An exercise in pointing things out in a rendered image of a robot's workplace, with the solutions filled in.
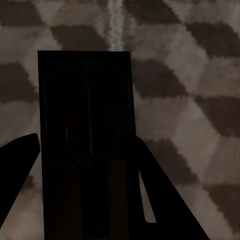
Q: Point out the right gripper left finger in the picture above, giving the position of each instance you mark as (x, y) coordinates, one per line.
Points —
(16, 160)

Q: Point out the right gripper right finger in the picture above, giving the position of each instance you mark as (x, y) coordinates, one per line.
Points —
(174, 220)

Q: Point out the mousetrap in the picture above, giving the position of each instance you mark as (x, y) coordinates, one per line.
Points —
(86, 105)

